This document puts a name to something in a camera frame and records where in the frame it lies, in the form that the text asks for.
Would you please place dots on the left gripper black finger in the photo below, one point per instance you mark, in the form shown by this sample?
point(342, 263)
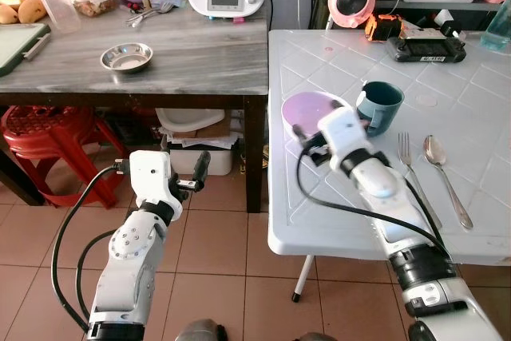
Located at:
point(201, 165)
point(169, 157)

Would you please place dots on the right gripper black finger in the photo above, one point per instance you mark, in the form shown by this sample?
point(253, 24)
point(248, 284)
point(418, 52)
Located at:
point(299, 131)

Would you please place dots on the pale lilac plastic bowl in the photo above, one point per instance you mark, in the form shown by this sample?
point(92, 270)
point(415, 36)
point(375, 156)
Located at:
point(307, 109)

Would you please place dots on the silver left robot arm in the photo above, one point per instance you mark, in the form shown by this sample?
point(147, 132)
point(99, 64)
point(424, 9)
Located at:
point(128, 277)

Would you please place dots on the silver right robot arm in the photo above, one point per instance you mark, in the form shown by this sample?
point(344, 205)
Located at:
point(383, 185)

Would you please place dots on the white plastic tub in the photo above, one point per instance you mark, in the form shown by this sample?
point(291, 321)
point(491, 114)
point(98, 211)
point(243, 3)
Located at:
point(215, 161)

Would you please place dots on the white plastic lid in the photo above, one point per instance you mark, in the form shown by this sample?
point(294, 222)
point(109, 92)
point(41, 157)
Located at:
point(192, 119)

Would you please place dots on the teal mug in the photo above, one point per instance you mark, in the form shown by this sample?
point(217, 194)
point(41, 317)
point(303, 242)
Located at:
point(387, 109)

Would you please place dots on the steel fork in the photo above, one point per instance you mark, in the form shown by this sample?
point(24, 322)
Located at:
point(405, 149)

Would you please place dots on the grey-top dark wood table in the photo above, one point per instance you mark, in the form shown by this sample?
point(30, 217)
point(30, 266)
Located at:
point(200, 61)

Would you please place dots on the small steel bowl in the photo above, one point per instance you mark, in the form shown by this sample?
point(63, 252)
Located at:
point(126, 57)

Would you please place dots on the steel spoon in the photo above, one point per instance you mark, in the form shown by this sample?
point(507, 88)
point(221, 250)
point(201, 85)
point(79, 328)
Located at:
point(435, 149)

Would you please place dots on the red plastic stool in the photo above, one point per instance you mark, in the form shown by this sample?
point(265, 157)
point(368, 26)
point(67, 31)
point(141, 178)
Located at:
point(48, 129)

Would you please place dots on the steel utensil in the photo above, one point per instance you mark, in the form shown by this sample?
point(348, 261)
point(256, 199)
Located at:
point(144, 13)

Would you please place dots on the white plastic folding table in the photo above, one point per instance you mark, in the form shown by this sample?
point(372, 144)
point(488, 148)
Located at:
point(471, 117)

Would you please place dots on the black and white gadget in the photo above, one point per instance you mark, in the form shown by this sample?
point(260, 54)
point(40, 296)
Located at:
point(445, 23)

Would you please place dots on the robot right knee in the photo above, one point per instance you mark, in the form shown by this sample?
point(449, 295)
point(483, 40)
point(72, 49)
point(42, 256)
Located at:
point(313, 337)

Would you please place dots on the green cutting board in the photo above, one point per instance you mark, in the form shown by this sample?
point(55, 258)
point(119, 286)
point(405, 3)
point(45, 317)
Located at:
point(16, 45)

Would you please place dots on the clear blue bottle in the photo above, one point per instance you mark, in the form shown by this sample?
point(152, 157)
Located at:
point(499, 33)

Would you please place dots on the dark grey shelf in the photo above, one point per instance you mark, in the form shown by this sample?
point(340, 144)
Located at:
point(471, 6)

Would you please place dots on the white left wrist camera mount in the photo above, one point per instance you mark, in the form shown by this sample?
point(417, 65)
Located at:
point(152, 177)

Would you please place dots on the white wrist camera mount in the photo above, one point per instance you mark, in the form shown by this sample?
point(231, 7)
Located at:
point(152, 177)
point(342, 129)

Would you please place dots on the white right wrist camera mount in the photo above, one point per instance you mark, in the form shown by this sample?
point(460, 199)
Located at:
point(342, 129)

